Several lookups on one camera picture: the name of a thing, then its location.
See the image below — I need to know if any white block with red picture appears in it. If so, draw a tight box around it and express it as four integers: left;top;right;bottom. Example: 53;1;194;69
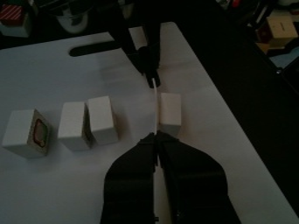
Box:
2;108;53;159

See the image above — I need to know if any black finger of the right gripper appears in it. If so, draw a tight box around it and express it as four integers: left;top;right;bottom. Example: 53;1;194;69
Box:
105;17;143;64
142;20;163;51

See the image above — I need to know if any red striped white box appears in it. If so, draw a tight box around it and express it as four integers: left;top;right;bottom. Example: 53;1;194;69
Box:
0;3;34;39

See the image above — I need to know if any white round pot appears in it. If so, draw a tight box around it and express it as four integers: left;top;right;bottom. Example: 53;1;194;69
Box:
53;4;97;35

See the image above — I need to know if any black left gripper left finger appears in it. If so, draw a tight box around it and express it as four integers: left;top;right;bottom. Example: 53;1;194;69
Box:
99;132;159;224

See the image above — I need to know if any white wooden block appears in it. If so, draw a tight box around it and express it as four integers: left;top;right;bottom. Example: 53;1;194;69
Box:
58;101;94;152
86;95;119;146
159;92;183;137

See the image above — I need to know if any white cutting board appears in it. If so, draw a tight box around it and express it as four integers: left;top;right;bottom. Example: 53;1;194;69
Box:
0;21;299;224

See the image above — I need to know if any brown cardboard box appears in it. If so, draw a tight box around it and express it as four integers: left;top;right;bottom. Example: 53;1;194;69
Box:
266;15;299;48

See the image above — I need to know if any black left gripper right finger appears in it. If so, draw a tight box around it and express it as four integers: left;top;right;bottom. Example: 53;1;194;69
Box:
154;130;243;224

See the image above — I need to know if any paring knife with black handle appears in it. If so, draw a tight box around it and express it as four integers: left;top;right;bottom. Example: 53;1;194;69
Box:
135;45;163;138

